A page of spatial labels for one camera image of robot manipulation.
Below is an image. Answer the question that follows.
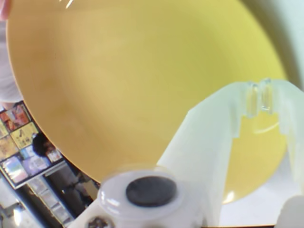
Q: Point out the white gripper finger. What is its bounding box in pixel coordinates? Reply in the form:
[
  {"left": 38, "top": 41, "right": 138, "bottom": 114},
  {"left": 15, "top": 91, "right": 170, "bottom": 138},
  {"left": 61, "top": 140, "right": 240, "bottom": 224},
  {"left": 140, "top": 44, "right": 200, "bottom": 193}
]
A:
[
  {"left": 259, "top": 77, "right": 304, "bottom": 183},
  {"left": 68, "top": 80, "right": 260, "bottom": 228}
]

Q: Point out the background person in black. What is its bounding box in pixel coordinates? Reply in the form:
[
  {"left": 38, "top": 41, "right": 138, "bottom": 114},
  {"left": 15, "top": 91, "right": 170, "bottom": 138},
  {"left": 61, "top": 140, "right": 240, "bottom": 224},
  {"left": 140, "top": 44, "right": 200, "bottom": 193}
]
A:
[{"left": 32, "top": 134, "right": 57, "bottom": 158}]

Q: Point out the grey storage shelf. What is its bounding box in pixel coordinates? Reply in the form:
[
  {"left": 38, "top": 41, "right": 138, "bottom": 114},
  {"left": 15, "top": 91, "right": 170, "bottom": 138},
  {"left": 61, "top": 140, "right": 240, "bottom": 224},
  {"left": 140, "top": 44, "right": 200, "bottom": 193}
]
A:
[{"left": 28, "top": 175, "right": 75, "bottom": 225}]

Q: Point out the person's hand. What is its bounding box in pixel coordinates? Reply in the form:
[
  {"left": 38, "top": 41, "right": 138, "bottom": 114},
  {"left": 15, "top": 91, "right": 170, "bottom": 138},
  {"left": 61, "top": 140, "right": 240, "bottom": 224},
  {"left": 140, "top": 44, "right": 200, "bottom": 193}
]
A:
[{"left": 0, "top": 0, "right": 13, "bottom": 21}]

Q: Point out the colourful picture display board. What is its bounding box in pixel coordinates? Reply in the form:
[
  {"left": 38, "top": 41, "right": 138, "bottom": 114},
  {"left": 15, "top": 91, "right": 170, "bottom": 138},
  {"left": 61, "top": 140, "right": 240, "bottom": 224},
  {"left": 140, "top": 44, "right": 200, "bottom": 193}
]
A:
[{"left": 0, "top": 101, "right": 67, "bottom": 190}]

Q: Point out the yellow plate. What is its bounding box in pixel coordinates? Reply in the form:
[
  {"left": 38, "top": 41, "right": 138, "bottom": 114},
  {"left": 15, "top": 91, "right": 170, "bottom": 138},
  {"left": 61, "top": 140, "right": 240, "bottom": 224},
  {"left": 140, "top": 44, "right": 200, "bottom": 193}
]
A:
[{"left": 6, "top": 0, "right": 289, "bottom": 205}]

